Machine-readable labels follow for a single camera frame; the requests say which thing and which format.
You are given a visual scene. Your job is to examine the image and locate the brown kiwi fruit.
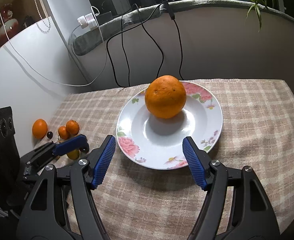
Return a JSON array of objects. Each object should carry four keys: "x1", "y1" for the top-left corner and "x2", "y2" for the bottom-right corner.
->
[{"x1": 66, "y1": 149, "x2": 80, "y2": 160}]

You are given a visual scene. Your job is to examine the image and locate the small tangerine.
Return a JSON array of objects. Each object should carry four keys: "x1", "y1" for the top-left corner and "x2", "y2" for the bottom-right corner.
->
[
  {"x1": 58, "y1": 126, "x2": 70, "y2": 140},
  {"x1": 66, "y1": 120, "x2": 80, "y2": 135}
]

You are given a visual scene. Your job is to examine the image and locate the dark plum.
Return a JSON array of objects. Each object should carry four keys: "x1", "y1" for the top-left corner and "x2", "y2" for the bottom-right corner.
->
[{"x1": 47, "y1": 131, "x2": 53, "y2": 139}]

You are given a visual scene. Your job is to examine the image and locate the large smooth orange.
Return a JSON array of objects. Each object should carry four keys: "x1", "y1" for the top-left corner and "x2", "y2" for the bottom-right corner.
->
[{"x1": 32, "y1": 119, "x2": 48, "y2": 140}]

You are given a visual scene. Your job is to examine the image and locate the white floral plate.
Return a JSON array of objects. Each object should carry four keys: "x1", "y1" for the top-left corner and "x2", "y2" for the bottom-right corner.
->
[{"x1": 116, "y1": 81, "x2": 223, "y2": 170}]

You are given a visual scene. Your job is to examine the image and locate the large orange on plate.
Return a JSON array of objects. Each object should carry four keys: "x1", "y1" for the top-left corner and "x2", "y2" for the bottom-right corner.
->
[{"x1": 145, "y1": 75, "x2": 187, "y2": 119}]

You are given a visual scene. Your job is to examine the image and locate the green grey sofa-top cloth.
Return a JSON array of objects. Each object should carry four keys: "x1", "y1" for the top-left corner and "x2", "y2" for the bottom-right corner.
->
[{"x1": 72, "y1": 0, "x2": 294, "y2": 56}]

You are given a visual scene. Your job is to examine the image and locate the white power adapter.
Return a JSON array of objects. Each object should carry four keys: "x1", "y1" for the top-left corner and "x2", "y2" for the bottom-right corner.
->
[{"x1": 77, "y1": 13, "x2": 98, "y2": 30}]

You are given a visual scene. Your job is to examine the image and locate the picture with mushroom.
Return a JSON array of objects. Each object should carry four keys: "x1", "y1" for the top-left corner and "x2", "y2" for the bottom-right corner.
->
[{"x1": 0, "y1": 0, "x2": 51, "y2": 47}]

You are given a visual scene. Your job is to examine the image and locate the black camera box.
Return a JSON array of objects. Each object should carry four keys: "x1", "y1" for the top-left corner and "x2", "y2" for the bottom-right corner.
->
[{"x1": 0, "y1": 106, "x2": 20, "y2": 205}]

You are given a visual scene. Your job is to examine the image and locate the black cable left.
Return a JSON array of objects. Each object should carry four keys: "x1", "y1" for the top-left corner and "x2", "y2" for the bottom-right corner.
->
[{"x1": 106, "y1": 4, "x2": 163, "y2": 87}]

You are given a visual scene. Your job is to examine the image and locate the black cable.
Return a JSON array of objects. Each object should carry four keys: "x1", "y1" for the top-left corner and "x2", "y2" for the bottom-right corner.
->
[
  {"x1": 106, "y1": 4, "x2": 163, "y2": 87},
  {"x1": 132, "y1": 3, "x2": 165, "y2": 79},
  {"x1": 171, "y1": 17, "x2": 185, "y2": 80}
]

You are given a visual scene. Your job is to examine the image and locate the black cable middle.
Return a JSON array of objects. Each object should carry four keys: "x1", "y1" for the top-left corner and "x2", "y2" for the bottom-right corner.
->
[{"x1": 132, "y1": 3, "x2": 165, "y2": 79}]

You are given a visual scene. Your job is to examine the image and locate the black cable right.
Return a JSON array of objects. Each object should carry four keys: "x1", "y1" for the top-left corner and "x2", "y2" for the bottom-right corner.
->
[{"x1": 171, "y1": 17, "x2": 185, "y2": 80}]

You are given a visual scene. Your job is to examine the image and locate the white charging cable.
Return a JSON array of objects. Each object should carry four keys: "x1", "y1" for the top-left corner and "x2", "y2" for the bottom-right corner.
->
[{"x1": 0, "y1": 2, "x2": 108, "y2": 87}]

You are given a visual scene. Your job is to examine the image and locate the black clip mount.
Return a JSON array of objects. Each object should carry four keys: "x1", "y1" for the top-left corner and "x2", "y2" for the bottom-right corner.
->
[{"x1": 162, "y1": 0, "x2": 175, "y2": 21}]

